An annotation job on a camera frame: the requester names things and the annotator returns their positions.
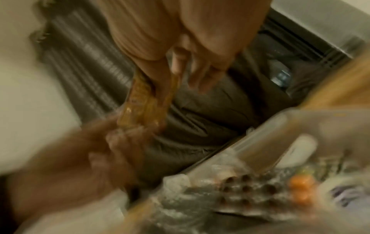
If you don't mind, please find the person's right hand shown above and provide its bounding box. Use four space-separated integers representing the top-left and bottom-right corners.
98 0 272 103

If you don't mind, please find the person's left hand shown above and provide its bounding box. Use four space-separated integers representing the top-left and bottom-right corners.
8 115 166 220

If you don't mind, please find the yellow pill blister pack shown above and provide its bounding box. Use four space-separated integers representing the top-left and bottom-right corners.
116 67 182 131

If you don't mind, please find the clear plastic medicine box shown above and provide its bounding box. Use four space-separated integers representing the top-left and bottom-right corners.
124 107 370 234

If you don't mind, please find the pile of medicine strips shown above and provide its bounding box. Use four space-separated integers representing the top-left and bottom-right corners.
160 137 370 229

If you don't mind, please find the brown curtain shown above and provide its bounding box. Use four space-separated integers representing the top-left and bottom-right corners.
30 0 300 186

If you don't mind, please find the white window frame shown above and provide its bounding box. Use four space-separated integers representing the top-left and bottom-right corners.
270 0 370 59

